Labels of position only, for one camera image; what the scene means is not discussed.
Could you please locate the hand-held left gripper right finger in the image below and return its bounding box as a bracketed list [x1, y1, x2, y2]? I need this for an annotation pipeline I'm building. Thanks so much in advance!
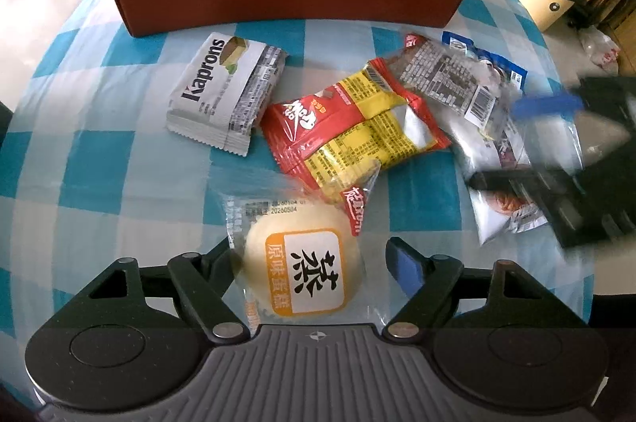
[382, 237, 555, 346]

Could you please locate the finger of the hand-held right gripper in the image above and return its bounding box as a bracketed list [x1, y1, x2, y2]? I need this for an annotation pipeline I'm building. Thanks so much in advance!
[468, 170, 552, 196]
[513, 91, 587, 119]

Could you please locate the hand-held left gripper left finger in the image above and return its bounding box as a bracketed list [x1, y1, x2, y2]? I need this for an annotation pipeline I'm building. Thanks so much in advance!
[77, 235, 250, 346]

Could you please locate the silver duck snack packet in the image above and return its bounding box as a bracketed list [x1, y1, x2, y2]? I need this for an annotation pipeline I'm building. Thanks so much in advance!
[454, 104, 584, 189]

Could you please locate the round steamed cake packet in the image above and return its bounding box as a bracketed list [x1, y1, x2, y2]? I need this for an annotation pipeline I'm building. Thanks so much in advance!
[221, 193, 393, 338]

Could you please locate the meat floss cake packet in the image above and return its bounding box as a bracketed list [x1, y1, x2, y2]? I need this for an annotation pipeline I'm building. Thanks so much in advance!
[469, 183, 550, 246]

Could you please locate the white red printed plastic bag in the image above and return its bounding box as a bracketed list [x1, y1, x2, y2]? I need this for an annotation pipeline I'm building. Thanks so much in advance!
[579, 27, 622, 75]

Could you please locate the clear barcode snack packet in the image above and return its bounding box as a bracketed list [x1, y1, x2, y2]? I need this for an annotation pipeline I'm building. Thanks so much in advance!
[397, 33, 515, 142]

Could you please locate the blue clear snack packet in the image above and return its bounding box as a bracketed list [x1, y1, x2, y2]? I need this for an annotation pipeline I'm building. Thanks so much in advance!
[441, 31, 528, 91]

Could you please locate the grey wafer packet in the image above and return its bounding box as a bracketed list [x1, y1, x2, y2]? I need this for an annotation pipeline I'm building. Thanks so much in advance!
[166, 121, 252, 158]
[166, 31, 289, 144]

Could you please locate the blue white checkered tablecloth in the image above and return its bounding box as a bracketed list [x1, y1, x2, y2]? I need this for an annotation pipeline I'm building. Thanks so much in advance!
[0, 0, 604, 408]

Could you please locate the red yellow snack packet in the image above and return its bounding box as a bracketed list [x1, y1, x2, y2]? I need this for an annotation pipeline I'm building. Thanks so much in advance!
[261, 58, 452, 154]
[275, 114, 383, 238]

